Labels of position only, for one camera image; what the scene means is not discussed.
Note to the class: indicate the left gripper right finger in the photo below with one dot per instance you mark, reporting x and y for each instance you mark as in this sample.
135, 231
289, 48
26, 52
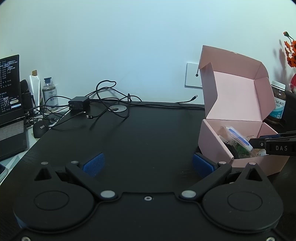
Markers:
211, 174

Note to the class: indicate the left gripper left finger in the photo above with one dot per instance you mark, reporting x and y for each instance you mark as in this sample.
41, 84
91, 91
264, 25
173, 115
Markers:
85, 172

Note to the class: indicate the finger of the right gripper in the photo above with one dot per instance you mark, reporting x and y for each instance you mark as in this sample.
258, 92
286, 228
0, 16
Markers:
260, 141

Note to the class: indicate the white sachet packet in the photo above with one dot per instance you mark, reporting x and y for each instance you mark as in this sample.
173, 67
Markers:
229, 135

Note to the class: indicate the green items plastic bag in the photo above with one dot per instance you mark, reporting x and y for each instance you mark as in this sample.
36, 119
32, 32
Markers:
238, 151

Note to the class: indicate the black appliance box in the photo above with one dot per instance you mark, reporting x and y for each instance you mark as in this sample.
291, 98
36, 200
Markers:
288, 119

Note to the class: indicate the pink cardboard box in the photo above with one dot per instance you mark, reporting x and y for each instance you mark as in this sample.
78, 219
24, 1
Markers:
237, 93

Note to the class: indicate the brown supplement bottle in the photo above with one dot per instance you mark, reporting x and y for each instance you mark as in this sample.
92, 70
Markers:
280, 100

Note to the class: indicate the black computer mouse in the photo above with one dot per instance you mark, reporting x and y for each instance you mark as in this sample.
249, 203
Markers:
39, 129

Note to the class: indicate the black power adapter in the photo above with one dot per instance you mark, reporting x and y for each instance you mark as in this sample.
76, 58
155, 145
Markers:
79, 103

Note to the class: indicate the round desk grommet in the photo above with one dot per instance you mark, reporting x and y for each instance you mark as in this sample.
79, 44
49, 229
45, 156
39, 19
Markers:
118, 108

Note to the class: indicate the black laptop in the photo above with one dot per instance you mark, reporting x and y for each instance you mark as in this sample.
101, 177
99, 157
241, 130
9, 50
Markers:
13, 132

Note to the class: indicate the clear small bottle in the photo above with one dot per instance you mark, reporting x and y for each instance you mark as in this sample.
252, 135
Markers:
50, 94

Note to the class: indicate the red vase orange flowers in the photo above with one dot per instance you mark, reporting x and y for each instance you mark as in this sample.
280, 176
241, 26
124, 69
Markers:
290, 49

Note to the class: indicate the white squeeze tube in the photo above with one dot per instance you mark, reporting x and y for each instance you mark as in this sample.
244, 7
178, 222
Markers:
34, 84

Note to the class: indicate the white wall socket strip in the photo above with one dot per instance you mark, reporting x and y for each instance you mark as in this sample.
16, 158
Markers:
192, 76

